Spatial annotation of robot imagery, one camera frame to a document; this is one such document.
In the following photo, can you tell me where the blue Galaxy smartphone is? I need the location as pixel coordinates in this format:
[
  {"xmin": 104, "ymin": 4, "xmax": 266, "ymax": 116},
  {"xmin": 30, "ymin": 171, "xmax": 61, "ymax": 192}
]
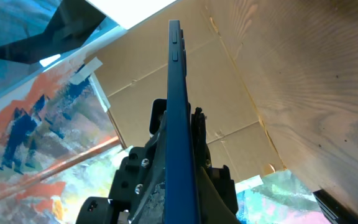
[{"xmin": 165, "ymin": 20, "xmax": 201, "ymax": 224}]

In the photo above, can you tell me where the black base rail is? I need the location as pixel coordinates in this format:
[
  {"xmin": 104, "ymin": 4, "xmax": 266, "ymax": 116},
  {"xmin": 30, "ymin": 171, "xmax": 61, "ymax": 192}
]
[{"xmin": 313, "ymin": 189, "xmax": 358, "ymax": 224}]

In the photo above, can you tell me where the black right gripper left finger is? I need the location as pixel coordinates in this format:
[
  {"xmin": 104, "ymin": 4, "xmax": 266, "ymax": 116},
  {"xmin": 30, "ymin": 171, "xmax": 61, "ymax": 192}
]
[{"xmin": 129, "ymin": 182, "xmax": 165, "ymax": 224}]

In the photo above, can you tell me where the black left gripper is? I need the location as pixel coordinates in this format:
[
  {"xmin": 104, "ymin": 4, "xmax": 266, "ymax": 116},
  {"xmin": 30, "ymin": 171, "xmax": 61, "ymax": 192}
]
[{"xmin": 75, "ymin": 106, "xmax": 239, "ymax": 224}]

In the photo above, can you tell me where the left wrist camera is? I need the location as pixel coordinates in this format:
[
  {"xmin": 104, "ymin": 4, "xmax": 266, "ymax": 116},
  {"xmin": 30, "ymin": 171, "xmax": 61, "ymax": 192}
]
[{"xmin": 149, "ymin": 98, "xmax": 191, "ymax": 139}]

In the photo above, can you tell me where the colourful painted backdrop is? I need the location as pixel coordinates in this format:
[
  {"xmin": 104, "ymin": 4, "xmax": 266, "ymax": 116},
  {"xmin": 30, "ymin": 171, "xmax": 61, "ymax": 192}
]
[{"xmin": 0, "ymin": 0, "xmax": 332, "ymax": 224}]

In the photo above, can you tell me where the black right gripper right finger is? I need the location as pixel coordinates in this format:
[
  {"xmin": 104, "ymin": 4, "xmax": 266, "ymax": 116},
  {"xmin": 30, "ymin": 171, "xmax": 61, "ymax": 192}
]
[{"xmin": 196, "ymin": 167, "xmax": 240, "ymax": 224}]

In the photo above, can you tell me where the cardboard panel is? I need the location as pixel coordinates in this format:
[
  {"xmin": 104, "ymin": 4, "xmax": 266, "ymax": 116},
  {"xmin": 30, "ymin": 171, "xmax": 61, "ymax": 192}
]
[{"xmin": 94, "ymin": 1, "xmax": 283, "ymax": 182}]

